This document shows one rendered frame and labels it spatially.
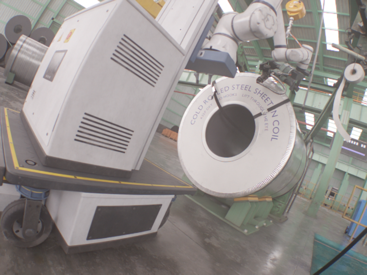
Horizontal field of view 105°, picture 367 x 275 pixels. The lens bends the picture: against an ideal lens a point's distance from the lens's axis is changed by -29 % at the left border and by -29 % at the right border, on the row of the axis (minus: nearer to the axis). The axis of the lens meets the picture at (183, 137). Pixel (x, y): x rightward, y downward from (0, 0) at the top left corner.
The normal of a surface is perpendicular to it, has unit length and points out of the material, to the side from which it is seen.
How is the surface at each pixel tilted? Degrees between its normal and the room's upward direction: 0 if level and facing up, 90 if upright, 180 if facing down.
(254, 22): 130
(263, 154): 90
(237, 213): 90
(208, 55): 90
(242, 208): 90
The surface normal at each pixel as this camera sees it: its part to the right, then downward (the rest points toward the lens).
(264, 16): 0.36, 0.29
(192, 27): -0.50, -0.23
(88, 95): 0.76, 0.33
